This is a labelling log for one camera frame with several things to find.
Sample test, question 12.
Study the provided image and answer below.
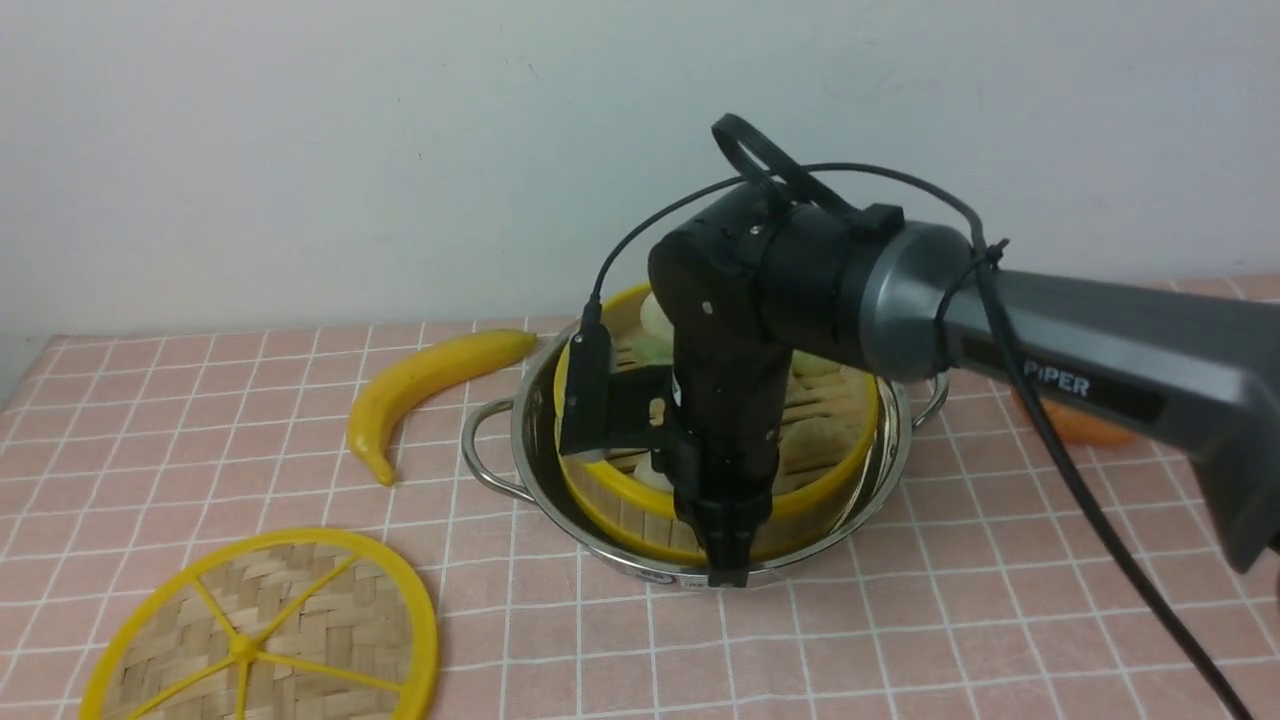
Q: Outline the pink checkered tablecloth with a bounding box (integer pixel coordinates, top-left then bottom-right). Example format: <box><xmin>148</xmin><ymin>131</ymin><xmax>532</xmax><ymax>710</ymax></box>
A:
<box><xmin>3</xmin><ymin>325</ymin><xmax>1228</xmax><ymax>719</ymax></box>

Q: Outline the orange toy bread roll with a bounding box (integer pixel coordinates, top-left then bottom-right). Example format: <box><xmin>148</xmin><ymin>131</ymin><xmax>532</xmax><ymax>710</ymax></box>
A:
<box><xmin>1037</xmin><ymin>388</ymin><xmax>1138</xmax><ymax>447</ymax></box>

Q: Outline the woven bamboo steamer lid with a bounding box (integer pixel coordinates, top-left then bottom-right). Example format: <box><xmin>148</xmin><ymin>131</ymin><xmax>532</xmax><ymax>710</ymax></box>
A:
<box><xmin>79</xmin><ymin>528</ymin><xmax>442</xmax><ymax>719</ymax></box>

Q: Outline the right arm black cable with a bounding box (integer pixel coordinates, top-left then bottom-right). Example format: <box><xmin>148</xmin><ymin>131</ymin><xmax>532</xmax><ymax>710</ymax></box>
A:
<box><xmin>582</xmin><ymin>113</ymin><xmax>1257</xmax><ymax>720</ymax></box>

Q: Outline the bamboo steamer basket yellow rim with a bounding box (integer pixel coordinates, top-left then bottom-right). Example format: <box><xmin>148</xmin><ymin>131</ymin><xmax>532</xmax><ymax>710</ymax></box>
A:
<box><xmin>553</xmin><ymin>283</ymin><xmax>881</xmax><ymax>568</ymax></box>

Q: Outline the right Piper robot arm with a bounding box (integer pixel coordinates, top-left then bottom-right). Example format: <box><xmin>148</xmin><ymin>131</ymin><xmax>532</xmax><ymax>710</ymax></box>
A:
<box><xmin>648</xmin><ymin>186</ymin><xmax>1279</xmax><ymax>585</ymax></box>

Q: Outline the white bun upper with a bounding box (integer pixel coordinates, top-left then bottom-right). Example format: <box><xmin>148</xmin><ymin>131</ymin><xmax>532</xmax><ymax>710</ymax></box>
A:
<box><xmin>639</xmin><ymin>292</ymin><xmax>675</xmax><ymax>345</ymax></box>

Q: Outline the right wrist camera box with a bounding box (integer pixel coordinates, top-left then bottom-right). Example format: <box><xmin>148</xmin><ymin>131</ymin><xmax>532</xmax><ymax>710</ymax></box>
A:
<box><xmin>558</xmin><ymin>320</ymin><xmax>672</xmax><ymax>462</ymax></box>

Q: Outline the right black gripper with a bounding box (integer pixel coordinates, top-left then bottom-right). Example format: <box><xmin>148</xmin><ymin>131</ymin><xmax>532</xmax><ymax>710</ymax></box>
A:
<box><xmin>668</xmin><ymin>331</ymin><xmax>791</xmax><ymax>588</ymax></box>

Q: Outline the yellow toy banana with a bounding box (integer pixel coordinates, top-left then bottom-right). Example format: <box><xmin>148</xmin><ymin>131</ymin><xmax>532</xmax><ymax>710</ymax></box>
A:
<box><xmin>346</xmin><ymin>329</ymin><xmax>538</xmax><ymax>487</ymax></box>

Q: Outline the stainless steel pot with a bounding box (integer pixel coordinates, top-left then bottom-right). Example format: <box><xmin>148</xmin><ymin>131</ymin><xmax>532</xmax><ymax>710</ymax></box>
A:
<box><xmin>462</xmin><ymin>328</ymin><xmax>950</xmax><ymax>591</ymax></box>

